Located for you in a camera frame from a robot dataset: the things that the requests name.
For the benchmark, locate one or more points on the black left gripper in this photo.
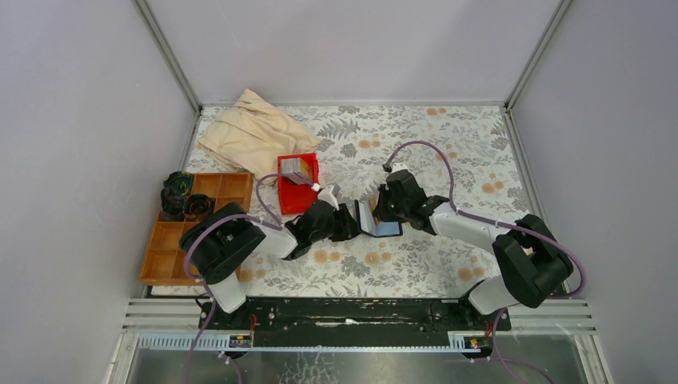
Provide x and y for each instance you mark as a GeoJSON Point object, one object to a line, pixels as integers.
{"type": "Point", "coordinates": [346, 227]}

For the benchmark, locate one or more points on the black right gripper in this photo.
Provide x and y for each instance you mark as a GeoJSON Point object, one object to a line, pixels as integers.
{"type": "Point", "coordinates": [380, 211]}

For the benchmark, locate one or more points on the black leather card holder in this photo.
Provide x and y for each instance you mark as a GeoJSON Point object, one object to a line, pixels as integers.
{"type": "Point", "coordinates": [370, 227]}

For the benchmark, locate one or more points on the stack of credit cards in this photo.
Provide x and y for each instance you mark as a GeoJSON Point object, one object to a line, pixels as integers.
{"type": "Point", "coordinates": [296, 170]}

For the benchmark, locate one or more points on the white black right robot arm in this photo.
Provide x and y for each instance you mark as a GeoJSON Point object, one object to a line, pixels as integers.
{"type": "Point", "coordinates": [532, 263]}

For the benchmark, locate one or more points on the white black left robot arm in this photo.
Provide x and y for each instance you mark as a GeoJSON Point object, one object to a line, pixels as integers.
{"type": "Point", "coordinates": [218, 245]}

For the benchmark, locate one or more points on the red plastic bin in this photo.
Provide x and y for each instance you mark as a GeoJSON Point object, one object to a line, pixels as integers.
{"type": "Point", "coordinates": [294, 195]}

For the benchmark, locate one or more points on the floral patterned table mat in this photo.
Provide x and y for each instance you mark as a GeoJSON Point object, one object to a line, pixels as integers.
{"type": "Point", "coordinates": [458, 150]}

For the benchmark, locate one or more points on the beige folded cloth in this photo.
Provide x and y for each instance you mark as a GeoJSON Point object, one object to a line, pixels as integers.
{"type": "Point", "coordinates": [252, 134]}

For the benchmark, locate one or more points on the dark green rolled cloth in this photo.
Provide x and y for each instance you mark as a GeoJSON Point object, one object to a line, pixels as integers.
{"type": "Point", "coordinates": [179, 181]}

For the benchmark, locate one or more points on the dark floral rolled cloth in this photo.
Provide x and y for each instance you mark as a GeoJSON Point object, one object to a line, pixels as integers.
{"type": "Point", "coordinates": [172, 206]}

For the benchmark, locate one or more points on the wooden compartment tray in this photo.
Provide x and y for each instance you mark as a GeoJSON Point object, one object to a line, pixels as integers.
{"type": "Point", "coordinates": [163, 263]}

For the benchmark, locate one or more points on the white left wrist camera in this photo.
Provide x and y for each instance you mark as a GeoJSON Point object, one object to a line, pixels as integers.
{"type": "Point", "coordinates": [327, 193]}

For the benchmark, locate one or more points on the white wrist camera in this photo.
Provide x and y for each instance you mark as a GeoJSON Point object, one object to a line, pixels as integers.
{"type": "Point", "coordinates": [327, 193]}
{"type": "Point", "coordinates": [392, 168]}

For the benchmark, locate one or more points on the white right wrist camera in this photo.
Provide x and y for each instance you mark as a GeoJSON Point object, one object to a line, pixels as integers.
{"type": "Point", "coordinates": [392, 168]}

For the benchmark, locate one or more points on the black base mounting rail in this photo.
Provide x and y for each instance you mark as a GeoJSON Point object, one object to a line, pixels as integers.
{"type": "Point", "coordinates": [352, 322]}

